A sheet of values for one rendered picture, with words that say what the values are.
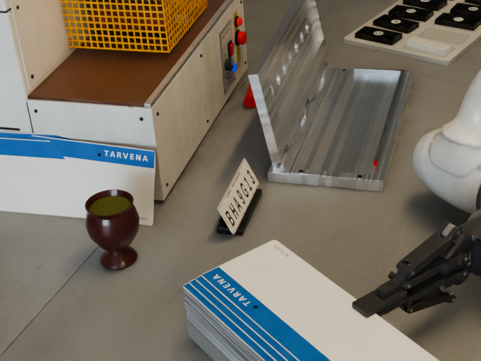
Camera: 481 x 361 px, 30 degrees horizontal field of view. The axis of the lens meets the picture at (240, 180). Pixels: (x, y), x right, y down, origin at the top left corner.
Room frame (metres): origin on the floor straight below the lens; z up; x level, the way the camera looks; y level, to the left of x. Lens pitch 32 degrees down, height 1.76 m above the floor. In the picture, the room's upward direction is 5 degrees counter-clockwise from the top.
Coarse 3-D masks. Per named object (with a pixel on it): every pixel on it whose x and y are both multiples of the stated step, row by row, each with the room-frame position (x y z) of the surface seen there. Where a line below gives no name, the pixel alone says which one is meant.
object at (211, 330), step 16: (192, 288) 0.97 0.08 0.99; (192, 304) 0.96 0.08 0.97; (208, 304) 0.93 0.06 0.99; (192, 320) 0.96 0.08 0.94; (208, 320) 0.92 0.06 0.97; (224, 320) 0.89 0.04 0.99; (192, 336) 0.96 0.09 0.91; (208, 336) 0.93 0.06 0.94; (224, 336) 0.89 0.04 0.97; (240, 336) 0.86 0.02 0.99; (208, 352) 0.93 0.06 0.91; (224, 352) 0.89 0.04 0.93; (240, 352) 0.86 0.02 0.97; (256, 352) 0.83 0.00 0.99
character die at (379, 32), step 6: (360, 30) 1.97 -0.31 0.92; (366, 30) 1.96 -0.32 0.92; (372, 30) 1.96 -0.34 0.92; (378, 30) 1.97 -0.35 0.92; (384, 30) 1.96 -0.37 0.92; (360, 36) 1.94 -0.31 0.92; (366, 36) 1.93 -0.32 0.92; (372, 36) 1.93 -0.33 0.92; (378, 36) 1.93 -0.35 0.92; (384, 36) 1.92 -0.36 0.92; (390, 36) 1.92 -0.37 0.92; (396, 36) 1.92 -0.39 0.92; (378, 42) 1.91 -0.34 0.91; (384, 42) 1.90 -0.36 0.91; (390, 42) 1.89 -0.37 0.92
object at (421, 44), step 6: (408, 42) 1.88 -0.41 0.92; (414, 42) 1.87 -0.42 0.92; (420, 42) 1.87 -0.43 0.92; (426, 42) 1.87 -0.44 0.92; (432, 42) 1.86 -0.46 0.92; (438, 42) 1.86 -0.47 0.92; (420, 48) 1.86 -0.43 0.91; (426, 48) 1.85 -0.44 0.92; (432, 48) 1.84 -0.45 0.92; (438, 48) 1.83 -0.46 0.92; (444, 48) 1.83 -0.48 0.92; (450, 48) 1.84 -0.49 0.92; (444, 54) 1.82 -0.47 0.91
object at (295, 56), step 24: (312, 0) 1.78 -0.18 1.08; (288, 24) 1.58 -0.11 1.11; (312, 24) 1.76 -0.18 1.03; (288, 48) 1.58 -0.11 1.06; (312, 48) 1.72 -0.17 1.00; (264, 72) 1.40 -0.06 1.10; (288, 72) 1.55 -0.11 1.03; (312, 72) 1.64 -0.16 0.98; (264, 96) 1.37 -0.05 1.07; (288, 96) 1.51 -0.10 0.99; (264, 120) 1.37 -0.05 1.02; (288, 120) 1.45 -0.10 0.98; (288, 144) 1.42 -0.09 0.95
